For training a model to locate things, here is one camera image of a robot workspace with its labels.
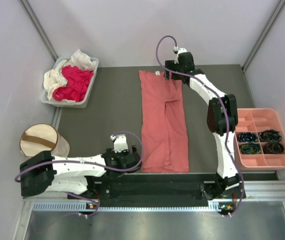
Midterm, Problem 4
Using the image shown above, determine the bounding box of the blue patterned coiled item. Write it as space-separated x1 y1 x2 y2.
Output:
238 132 258 143

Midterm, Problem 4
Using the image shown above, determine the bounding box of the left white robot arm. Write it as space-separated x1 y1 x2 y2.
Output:
15 146 141 199

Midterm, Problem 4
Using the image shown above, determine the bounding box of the round cream fabric basket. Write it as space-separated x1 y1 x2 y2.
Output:
19 123 70 158

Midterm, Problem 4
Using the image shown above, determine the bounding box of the magenta t-shirt in bin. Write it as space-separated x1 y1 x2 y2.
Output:
52 65 94 102

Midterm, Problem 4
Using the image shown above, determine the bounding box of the pink divided organizer tray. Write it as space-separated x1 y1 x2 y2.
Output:
234 108 285 171

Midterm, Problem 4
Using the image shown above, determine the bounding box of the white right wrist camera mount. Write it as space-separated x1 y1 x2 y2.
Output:
173 46 187 64

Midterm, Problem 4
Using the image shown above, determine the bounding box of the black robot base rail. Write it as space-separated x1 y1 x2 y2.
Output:
81 173 242 208

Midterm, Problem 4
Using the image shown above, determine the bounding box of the yellow blue coiled item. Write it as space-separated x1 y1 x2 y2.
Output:
239 142 262 155

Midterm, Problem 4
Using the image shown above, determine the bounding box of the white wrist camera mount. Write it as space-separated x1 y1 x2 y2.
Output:
173 46 187 64
110 134 129 153

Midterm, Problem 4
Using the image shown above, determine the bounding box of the cream t-shirt in bin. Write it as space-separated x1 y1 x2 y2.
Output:
43 49 96 105

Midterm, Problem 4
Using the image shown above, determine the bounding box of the dark coiled item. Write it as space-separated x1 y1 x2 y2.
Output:
259 129 282 143
263 142 285 155

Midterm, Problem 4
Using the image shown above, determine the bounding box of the salmon pink t-shirt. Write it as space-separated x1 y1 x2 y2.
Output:
139 70 190 173

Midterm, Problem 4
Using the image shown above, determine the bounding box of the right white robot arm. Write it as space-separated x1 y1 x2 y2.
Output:
165 48 240 200

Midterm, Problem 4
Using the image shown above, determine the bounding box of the slotted cable duct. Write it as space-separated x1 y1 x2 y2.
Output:
32 201 236 212

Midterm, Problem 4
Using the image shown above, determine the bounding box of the dark coiled item front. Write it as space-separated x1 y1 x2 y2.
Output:
263 142 285 155

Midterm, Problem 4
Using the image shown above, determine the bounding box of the grey plastic laundry bin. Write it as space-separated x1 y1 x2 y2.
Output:
40 56 100 109

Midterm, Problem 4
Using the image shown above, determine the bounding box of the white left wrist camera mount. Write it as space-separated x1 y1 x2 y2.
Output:
110 134 129 153

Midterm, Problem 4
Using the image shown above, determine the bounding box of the dark coiled item back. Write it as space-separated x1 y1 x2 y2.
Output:
259 129 282 143

